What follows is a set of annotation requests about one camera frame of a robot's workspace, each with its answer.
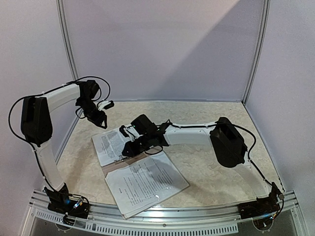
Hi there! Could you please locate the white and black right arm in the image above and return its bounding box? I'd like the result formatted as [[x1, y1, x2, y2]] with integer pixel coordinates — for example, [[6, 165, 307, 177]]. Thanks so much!
[[119, 114, 282, 214]]

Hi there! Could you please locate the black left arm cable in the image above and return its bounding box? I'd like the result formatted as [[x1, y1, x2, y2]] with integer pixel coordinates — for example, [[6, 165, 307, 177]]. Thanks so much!
[[8, 75, 111, 143]]

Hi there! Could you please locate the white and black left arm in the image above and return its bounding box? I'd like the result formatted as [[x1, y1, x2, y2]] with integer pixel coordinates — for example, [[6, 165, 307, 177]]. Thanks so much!
[[21, 76, 114, 192]]

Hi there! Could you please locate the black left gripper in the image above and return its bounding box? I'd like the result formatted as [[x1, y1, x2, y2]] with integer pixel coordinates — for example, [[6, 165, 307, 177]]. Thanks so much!
[[77, 97, 108, 129]]

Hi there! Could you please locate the aluminium front rail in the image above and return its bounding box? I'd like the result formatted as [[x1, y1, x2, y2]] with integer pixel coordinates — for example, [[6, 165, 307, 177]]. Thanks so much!
[[22, 190, 308, 236]]

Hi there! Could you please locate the metal folder clip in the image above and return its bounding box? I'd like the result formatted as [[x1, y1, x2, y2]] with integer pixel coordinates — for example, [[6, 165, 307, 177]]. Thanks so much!
[[114, 156, 130, 163]]

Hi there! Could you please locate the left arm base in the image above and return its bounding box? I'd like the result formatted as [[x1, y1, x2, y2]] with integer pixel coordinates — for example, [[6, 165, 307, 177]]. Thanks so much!
[[44, 184, 91, 219]]

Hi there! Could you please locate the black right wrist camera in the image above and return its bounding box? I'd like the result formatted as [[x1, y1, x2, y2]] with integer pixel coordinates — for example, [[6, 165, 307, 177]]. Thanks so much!
[[119, 125, 135, 141]]

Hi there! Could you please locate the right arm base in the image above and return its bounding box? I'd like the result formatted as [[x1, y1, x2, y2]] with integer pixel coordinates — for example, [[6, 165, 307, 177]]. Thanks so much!
[[237, 186, 284, 219]]

